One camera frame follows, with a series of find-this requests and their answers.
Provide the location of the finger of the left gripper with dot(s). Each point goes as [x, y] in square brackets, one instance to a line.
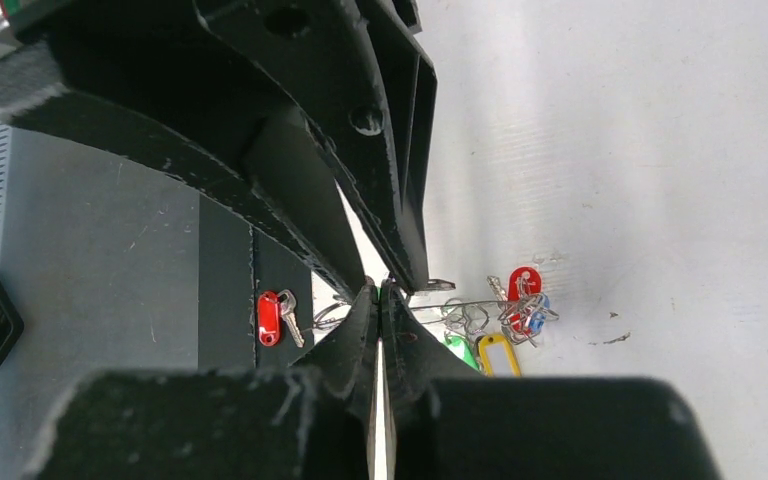
[145, 80]
[367, 88]

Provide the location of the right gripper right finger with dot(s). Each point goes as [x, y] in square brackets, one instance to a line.
[448, 421]

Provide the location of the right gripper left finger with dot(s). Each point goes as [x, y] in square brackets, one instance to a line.
[310, 420]

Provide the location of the green tag key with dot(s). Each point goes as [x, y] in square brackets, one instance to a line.
[460, 347]

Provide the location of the red tag key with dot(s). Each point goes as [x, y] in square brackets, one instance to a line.
[276, 314]

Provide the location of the metal keyring plate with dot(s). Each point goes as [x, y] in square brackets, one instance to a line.
[474, 318]

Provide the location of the yellow tag on plate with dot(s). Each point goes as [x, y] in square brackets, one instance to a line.
[497, 356]

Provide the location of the blue tag on plate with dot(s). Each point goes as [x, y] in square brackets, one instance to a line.
[539, 312]

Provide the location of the red tag on plate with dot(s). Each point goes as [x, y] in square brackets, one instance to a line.
[523, 282]

